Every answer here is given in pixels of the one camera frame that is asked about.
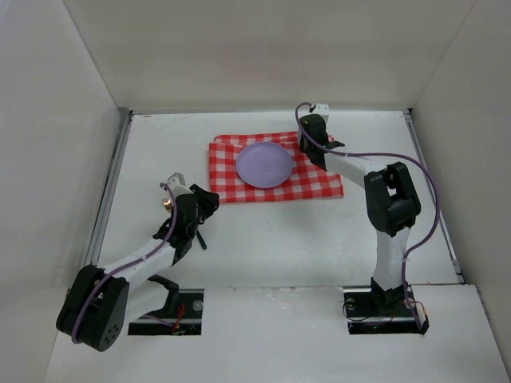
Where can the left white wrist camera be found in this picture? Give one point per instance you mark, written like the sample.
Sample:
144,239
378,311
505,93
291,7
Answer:
177,181

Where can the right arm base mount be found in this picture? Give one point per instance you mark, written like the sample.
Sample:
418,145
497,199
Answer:
373,311

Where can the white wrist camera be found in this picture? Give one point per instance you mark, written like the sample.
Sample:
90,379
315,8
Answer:
177,181
320,109

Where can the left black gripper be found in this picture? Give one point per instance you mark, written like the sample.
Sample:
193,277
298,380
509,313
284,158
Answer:
185,230

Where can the purple plastic plate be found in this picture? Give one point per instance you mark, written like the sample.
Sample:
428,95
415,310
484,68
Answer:
264,165

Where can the red white checkered cloth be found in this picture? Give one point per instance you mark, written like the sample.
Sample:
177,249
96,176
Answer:
306,180

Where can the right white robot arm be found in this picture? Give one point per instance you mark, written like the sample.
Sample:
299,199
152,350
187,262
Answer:
392,203

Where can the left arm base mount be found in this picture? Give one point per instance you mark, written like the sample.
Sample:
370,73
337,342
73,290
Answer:
161,307

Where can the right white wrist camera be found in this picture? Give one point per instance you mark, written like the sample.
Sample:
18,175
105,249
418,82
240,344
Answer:
320,109

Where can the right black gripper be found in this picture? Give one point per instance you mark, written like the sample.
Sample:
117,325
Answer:
310,130

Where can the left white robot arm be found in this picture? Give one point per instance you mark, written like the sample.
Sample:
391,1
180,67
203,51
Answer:
104,299

